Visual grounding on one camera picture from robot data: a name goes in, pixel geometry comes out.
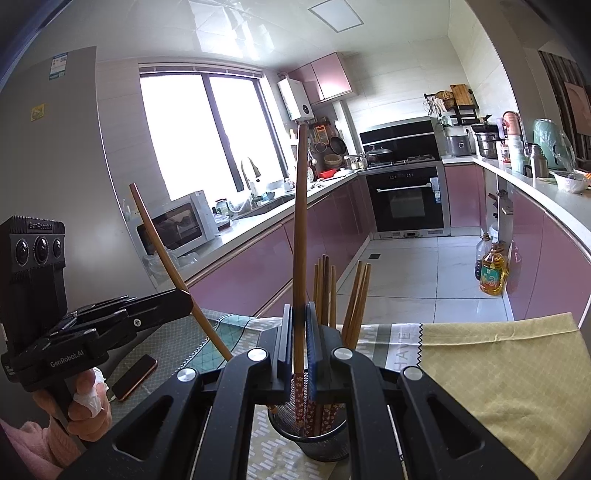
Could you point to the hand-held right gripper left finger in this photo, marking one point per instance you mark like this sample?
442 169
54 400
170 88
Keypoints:
287 341

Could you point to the framed wall picture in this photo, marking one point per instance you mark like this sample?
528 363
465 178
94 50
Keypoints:
579 108

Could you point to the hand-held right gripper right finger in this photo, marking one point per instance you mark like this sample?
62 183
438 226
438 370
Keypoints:
311 341

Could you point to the white bowl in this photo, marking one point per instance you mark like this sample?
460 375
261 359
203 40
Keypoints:
571 182

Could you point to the black range hood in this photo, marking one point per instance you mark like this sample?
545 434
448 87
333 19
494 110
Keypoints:
399 138

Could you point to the stainless steel pot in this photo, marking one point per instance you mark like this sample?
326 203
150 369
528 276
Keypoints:
488 145

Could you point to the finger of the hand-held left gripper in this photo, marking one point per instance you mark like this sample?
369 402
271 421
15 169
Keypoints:
157 309
97 309

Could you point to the hanging frying pan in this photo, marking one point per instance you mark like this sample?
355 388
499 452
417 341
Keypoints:
337 146

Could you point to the knife holder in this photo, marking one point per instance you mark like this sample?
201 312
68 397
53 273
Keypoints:
502 214

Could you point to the kitchen faucet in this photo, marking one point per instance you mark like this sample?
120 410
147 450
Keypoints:
249 173

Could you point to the white microwave oven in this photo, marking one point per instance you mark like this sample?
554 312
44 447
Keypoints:
180 224

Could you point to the white water heater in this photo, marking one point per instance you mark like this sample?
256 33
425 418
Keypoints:
295 99

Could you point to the white bottle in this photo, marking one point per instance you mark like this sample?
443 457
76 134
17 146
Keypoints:
518 157

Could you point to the kitchen window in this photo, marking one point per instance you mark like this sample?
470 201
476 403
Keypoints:
184 129

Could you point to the patterned tablecloth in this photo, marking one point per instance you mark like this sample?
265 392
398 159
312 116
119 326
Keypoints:
485 369

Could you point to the wooden cutting board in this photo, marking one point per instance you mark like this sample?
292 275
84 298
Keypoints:
462 96

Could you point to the red-patterned wooden chopstick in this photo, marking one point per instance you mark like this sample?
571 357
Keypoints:
161 244
301 207

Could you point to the pink wall cabinet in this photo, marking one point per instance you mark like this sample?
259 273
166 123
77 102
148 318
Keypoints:
328 78

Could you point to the clear plastic bottle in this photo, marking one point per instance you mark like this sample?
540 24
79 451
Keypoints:
480 263

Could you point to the glass kettle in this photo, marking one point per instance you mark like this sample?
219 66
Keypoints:
222 207

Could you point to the mint green appliance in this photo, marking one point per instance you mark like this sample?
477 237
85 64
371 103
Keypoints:
551 141

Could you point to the grey refrigerator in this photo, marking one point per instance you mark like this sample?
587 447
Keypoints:
69 161

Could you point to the person's left hand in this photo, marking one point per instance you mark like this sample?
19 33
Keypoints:
92 410

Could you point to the steel thermos flask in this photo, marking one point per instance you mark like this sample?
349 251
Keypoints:
538 161

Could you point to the yellow cooking oil bottle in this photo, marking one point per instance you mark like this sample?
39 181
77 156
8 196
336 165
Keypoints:
493 272

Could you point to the bunch of wooden chopsticks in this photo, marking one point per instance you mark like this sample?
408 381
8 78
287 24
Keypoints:
325 286

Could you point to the silver rice cooker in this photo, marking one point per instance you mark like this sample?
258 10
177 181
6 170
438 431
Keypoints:
461 145

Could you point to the red bowl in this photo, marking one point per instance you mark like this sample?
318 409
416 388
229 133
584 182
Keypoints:
328 174

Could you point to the black wall rack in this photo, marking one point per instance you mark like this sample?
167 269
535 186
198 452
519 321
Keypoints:
466 117

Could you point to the black built-in oven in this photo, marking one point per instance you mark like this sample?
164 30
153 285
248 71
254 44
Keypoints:
406 203

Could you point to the black mesh pen holder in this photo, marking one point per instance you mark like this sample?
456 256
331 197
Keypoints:
314 447

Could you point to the orange-edged smartphone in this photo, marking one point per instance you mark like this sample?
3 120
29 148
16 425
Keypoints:
135 377

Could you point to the wok with lid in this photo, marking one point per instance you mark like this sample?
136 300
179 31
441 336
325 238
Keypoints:
378 154

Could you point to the clear plastic bag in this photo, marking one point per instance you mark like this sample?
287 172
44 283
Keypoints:
171 265

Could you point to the ceiling light panel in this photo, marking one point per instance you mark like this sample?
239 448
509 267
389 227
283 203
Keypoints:
344 14

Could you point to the pink kettle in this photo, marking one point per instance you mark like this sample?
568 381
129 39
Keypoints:
512 124

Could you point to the wooden bowl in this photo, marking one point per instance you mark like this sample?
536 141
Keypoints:
333 161

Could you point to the pink base cabinets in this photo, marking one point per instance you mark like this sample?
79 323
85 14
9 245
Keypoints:
545 258
258 258

